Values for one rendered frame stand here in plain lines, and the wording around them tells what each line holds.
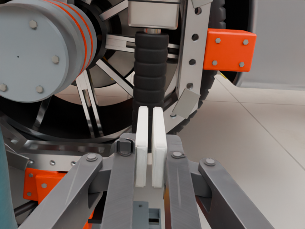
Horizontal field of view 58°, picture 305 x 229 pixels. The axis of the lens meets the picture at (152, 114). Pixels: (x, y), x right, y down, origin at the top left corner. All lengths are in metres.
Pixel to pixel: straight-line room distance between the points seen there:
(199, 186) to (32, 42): 0.29
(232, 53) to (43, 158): 0.43
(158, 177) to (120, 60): 0.62
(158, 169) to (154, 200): 1.29
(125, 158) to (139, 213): 0.89
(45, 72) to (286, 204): 1.46
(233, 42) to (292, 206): 1.24
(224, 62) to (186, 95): 0.09
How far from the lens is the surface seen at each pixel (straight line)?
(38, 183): 0.65
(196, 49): 0.52
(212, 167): 0.16
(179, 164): 0.15
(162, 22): 0.28
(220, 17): 0.60
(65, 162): 0.62
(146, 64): 0.29
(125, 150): 0.16
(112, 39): 0.62
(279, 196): 1.70
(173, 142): 0.19
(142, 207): 1.07
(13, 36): 0.40
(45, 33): 0.38
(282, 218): 1.55
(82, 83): 0.65
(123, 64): 0.78
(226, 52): 0.53
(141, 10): 0.28
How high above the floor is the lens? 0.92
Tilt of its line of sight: 22 degrees down
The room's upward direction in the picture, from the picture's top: 4 degrees clockwise
